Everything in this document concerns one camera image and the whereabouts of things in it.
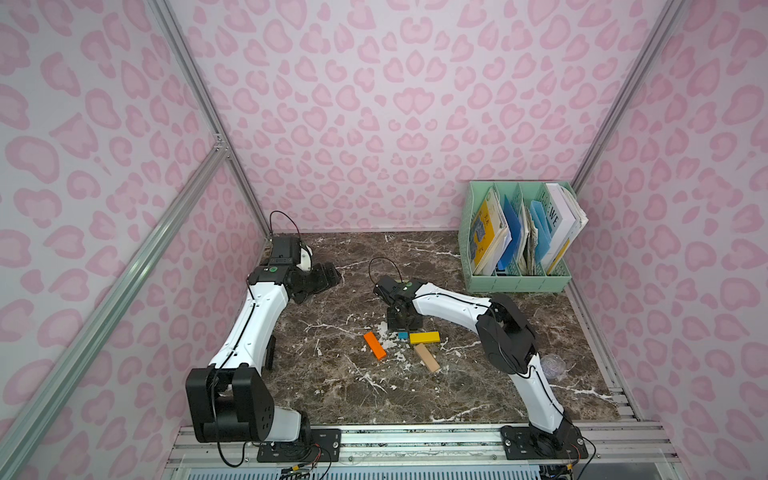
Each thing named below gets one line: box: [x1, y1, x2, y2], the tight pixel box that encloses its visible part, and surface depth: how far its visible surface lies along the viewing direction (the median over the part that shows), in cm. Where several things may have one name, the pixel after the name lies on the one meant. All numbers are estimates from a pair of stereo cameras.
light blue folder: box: [530, 200, 552, 262], surface depth 92 cm
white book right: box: [541, 183, 589, 274], surface depth 93 cm
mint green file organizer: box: [458, 181, 575, 293], surface depth 97 cm
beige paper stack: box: [517, 202, 539, 276], surface depth 94 cm
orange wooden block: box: [363, 331, 387, 360], surface depth 92 cm
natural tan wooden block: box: [414, 343, 440, 372], surface depth 89 cm
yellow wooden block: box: [409, 331, 441, 344], surface depth 92 cm
